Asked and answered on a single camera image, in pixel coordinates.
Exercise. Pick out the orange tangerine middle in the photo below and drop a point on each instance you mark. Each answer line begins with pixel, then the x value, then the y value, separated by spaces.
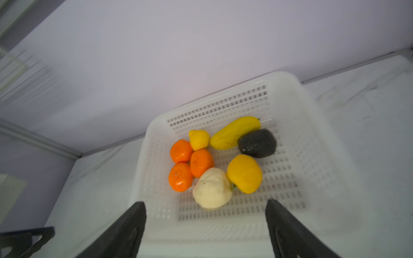
pixel 201 160

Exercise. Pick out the white plastic perforated basket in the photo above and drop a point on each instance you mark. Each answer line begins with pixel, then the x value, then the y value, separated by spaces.
pixel 310 174

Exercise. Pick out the white garlic bulb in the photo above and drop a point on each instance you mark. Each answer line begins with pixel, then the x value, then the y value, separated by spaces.
pixel 213 190

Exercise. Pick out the orange tangerine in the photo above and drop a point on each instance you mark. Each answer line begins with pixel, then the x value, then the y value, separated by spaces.
pixel 201 160
pixel 181 151
pixel 180 177

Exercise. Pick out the small yellow lemon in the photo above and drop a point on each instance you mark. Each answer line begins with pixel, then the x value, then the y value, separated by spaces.
pixel 199 139

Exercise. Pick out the round yellow fruit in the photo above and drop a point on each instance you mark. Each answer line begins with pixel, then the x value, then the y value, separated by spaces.
pixel 244 172

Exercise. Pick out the orange tangerine back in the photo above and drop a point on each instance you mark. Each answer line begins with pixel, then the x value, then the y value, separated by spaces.
pixel 181 151

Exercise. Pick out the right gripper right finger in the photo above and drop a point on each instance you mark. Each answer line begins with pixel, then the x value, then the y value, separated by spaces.
pixel 290 238

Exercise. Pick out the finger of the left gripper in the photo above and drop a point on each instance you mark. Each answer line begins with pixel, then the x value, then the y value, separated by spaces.
pixel 24 243

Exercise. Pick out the black avocado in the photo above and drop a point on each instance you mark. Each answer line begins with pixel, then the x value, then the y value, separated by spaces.
pixel 258 144

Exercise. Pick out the orange tangerine front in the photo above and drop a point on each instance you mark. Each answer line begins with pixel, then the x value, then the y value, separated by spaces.
pixel 180 177

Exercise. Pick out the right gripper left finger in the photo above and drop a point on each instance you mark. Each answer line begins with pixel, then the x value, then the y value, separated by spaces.
pixel 123 238

